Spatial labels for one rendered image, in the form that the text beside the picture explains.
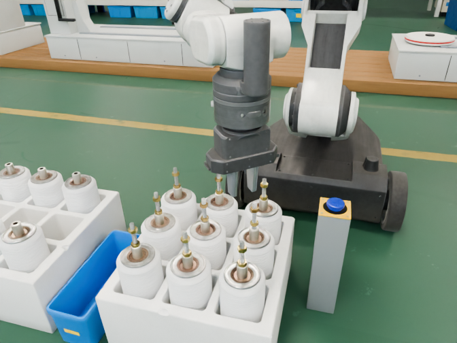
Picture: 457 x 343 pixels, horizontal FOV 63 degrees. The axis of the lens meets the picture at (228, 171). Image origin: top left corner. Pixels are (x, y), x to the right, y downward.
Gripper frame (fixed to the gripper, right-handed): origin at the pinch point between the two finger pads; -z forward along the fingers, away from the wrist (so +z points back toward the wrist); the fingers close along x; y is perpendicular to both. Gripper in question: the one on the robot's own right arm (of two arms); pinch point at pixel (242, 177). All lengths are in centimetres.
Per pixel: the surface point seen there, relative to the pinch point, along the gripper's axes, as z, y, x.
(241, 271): -21.3, -1.3, -0.8
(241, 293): -23.8, -4.2, -2.3
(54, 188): -26, 56, -36
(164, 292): -30.6, 8.2, -15.1
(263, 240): -23.2, 7.0, 8.5
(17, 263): -29, 29, -45
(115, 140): -49, 131, -11
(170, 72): -45, 223, 44
